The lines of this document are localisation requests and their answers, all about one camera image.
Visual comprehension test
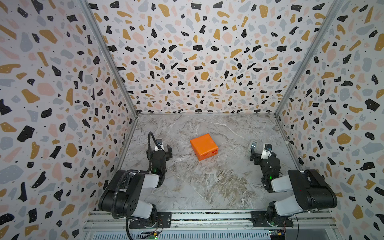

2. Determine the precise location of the black corrugated cable left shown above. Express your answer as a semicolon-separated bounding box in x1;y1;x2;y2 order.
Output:
110;131;160;220

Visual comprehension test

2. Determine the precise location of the white tape dispenser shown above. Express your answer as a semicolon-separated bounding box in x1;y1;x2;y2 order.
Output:
245;140;258;158

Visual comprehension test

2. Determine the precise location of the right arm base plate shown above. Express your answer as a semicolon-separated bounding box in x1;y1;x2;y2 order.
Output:
251;211;294;228

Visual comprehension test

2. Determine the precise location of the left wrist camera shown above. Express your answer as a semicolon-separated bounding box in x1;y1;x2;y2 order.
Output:
154;139;164;152

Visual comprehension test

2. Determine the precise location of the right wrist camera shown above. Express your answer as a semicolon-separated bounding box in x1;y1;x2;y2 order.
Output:
261;144;273;160

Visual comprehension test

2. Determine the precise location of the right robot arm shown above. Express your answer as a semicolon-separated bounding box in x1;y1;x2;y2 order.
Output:
249;144;338;228

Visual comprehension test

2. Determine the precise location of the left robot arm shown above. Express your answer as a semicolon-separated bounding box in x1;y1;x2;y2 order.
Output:
99;146;173;228

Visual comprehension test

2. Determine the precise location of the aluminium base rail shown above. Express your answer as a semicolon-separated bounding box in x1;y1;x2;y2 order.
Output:
79;210;343;240

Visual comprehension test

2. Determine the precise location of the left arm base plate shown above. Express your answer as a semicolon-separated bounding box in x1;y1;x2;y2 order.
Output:
129;212;172;229

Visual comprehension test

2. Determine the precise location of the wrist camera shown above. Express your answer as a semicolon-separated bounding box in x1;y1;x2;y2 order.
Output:
154;139;164;152
261;144;273;160

